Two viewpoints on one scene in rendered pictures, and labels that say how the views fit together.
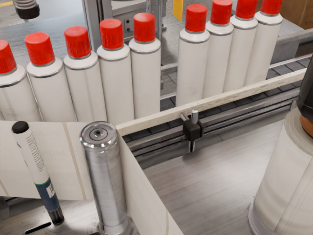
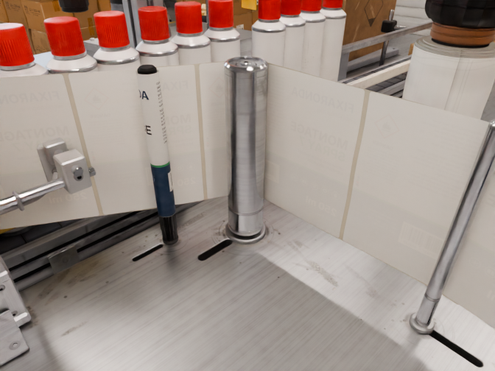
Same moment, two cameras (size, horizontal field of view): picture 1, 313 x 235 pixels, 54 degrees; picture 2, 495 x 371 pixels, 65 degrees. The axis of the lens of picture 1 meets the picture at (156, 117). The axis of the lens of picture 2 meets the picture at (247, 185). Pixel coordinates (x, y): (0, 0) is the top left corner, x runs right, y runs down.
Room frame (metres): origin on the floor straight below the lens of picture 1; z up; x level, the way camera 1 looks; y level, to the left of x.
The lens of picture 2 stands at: (-0.10, 0.16, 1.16)
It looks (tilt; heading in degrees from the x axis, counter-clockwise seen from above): 33 degrees down; 342
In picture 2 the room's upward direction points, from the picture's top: straight up
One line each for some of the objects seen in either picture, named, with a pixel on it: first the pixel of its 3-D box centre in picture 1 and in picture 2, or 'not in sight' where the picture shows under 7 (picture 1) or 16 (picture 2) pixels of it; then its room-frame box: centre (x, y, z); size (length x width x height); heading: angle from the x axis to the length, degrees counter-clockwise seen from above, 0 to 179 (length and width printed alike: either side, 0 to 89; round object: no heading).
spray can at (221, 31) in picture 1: (214, 55); (286, 57); (0.50, -0.11, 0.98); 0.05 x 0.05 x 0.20
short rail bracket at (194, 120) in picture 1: (193, 134); not in sight; (0.39, -0.07, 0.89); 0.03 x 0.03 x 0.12; 24
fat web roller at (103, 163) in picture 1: (108, 188); (245, 157); (0.22, 0.06, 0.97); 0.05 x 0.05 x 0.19
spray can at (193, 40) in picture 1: (192, 63); (267, 65); (0.48, -0.06, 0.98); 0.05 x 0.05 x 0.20
